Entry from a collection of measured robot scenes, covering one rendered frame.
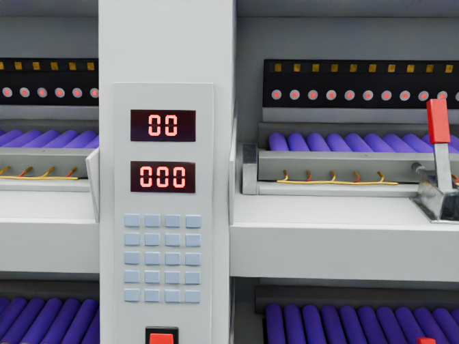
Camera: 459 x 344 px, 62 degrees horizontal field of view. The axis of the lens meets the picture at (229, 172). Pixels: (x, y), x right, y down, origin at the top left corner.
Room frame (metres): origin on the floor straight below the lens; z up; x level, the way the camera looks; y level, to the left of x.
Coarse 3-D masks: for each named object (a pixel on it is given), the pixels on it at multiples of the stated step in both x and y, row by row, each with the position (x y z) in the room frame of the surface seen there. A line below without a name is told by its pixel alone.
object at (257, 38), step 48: (0, 48) 0.48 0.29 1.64; (48, 48) 0.48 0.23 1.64; (96, 48) 0.47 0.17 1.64; (240, 48) 0.47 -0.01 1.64; (288, 48) 0.47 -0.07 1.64; (336, 48) 0.46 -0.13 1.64; (384, 48) 0.46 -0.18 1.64; (432, 48) 0.46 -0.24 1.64; (240, 96) 0.47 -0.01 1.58; (240, 288) 0.47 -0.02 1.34; (384, 288) 0.46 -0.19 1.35
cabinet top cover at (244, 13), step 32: (0, 0) 0.43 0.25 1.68; (32, 0) 0.42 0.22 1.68; (64, 0) 0.42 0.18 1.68; (96, 0) 0.42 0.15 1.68; (256, 0) 0.42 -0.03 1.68; (288, 0) 0.42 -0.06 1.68; (320, 0) 0.41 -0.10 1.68; (352, 0) 0.41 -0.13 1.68; (384, 0) 0.41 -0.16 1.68; (416, 0) 0.41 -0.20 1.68; (448, 0) 0.41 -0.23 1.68
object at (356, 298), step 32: (256, 288) 0.43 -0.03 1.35; (288, 288) 0.43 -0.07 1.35; (320, 288) 0.43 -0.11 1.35; (352, 288) 0.43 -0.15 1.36; (448, 288) 0.43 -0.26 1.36; (256, 320) 0.42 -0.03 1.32; (288, 320) 0.39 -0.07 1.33; (320, 320) 0.40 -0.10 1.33; (352, 320) 0.39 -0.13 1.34; (384, 320) 0.40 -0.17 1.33; (416, 320) 0.40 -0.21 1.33; (448, 320) 0.39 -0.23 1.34
